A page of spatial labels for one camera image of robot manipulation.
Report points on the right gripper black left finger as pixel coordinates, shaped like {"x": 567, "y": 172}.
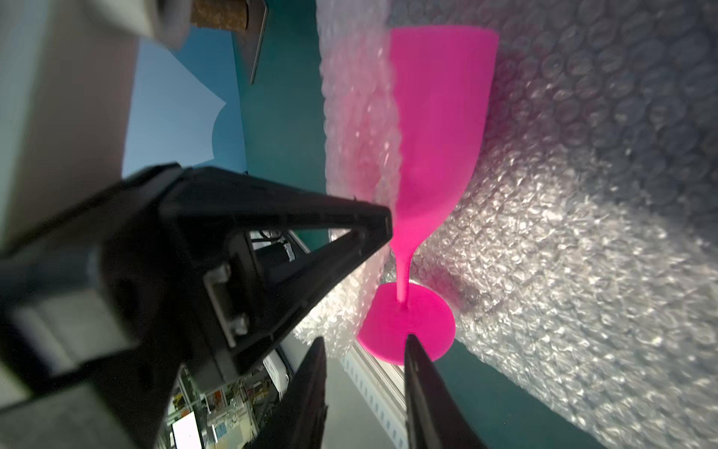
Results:
{"x": 299, "y": 419}

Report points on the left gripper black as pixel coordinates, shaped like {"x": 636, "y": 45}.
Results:
{"x": 103, "y": 305}

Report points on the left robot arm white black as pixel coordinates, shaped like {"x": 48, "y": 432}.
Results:
{"x": 67, "y": 77}

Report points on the bubble wrap sheet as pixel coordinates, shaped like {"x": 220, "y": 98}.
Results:
{"x": 581, "y": 262}

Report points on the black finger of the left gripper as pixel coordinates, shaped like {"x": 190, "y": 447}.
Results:
{"x": 259, "y": 256}

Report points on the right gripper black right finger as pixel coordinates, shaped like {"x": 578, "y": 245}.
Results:
{"x": 433, "y": 419}

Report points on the pink plastic wine glass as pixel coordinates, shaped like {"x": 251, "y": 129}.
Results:
{"x": 444, "y": 77}

